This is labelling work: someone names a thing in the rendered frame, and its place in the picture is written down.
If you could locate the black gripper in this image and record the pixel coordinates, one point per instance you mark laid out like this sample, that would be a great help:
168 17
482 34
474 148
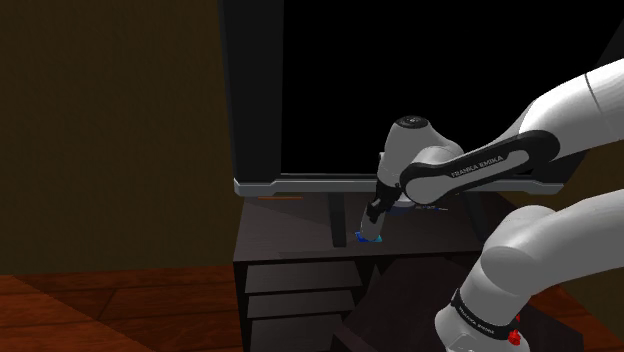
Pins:
379 202

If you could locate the dark wooden drawer cabinet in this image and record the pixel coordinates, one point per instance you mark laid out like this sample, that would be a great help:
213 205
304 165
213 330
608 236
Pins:
292 224

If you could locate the grey cylinder with blue base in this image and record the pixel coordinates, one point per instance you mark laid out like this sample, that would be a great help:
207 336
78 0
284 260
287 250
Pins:
372 230

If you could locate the large black television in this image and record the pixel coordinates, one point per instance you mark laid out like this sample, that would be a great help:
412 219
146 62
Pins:
341 97

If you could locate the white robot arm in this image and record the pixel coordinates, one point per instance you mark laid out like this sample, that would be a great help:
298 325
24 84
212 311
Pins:
536 244

